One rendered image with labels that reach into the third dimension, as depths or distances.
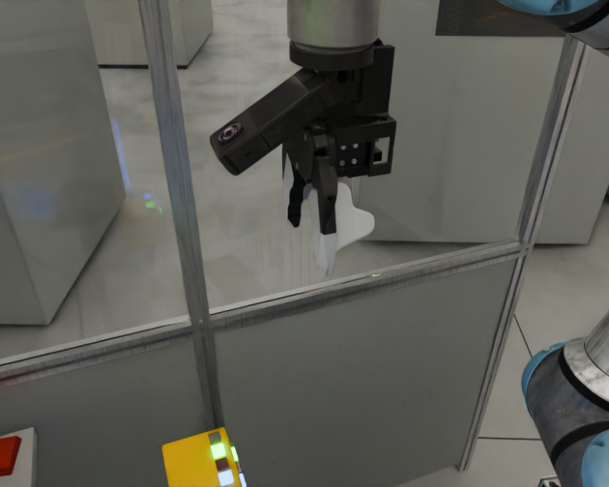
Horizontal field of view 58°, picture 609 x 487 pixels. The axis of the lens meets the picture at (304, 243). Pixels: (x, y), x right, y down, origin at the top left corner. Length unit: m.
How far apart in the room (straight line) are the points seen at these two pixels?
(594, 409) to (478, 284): 0.79
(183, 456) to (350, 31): 0.67
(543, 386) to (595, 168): 2.45
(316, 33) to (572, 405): 0.55
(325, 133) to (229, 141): 0.08
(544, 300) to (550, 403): 2.23
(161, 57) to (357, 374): 0.95
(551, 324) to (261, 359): 1.84
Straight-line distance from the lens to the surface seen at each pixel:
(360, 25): 0.45
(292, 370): 1.40
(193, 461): 0.89
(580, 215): 3.32
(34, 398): 1.29
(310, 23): 0.45
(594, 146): 3.13
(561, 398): 0.79
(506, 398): 2.48
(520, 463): 2.30
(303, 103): 0.46
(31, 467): 1.24
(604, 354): 0.76
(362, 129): 0.49
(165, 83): 0.94
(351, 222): 0.51
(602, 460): 0.72
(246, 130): 0.47
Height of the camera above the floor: 1.80
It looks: 35 degrees down
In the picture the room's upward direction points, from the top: straight up
